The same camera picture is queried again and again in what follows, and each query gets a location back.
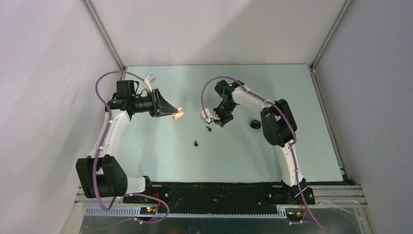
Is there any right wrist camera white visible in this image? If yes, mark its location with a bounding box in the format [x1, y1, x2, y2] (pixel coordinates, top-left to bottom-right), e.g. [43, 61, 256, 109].
[200, 108, 220, 124]

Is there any corner aluminium post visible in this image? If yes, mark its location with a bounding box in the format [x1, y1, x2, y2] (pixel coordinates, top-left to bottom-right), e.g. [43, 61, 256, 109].
[81, 0, 125, 70]
[310, 0, 354, 70]

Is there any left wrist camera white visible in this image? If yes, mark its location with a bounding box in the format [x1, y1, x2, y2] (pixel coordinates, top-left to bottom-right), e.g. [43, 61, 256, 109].
[142, 74, 156, 93]

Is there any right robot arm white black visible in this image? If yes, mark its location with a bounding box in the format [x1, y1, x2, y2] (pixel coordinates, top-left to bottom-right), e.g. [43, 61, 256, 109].
[203, 80, 307, 204]

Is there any aluminium frame rail front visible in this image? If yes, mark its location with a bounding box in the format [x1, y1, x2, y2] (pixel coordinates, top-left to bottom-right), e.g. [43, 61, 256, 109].
[75, 184, 368, 207]

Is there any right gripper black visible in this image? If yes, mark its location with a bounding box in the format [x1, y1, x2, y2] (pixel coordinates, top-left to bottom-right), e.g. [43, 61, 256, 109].
[211, 101, 238, 126]

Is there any left corner aluminium post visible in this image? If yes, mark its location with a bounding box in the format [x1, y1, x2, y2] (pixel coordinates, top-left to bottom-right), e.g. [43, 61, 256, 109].
[81, 0, 125, 70]

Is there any white cable duct strip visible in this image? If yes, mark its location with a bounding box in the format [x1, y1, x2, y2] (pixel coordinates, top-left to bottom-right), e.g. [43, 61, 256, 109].
[84, 206, 287, 219]

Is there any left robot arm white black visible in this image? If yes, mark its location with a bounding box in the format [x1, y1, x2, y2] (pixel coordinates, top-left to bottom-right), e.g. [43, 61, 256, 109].
[75, 80, 178, 203]

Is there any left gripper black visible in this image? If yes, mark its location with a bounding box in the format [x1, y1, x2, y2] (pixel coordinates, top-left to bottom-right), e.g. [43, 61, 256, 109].
[131, 89, 177, 117]

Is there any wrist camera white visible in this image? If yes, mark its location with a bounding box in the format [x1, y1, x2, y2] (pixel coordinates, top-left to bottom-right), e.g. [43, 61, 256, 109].
[142, 74, 156, 93]
[200, 108, 220, 124]

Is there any black earbud charging case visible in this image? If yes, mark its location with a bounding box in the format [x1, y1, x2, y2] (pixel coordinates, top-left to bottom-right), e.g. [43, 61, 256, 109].
[250, 119, 262, 130]

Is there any beige earbud charging case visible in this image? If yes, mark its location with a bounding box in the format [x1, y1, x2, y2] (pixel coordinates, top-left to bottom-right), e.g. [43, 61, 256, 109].
[172, 107, 185, 120]

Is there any right corner aluminium post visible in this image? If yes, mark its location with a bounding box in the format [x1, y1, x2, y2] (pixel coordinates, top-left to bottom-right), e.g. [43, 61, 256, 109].
[310, 0, 354, 70]

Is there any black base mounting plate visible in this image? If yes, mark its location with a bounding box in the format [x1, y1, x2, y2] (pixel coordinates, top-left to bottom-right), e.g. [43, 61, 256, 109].
[143, 182, 315, 215]

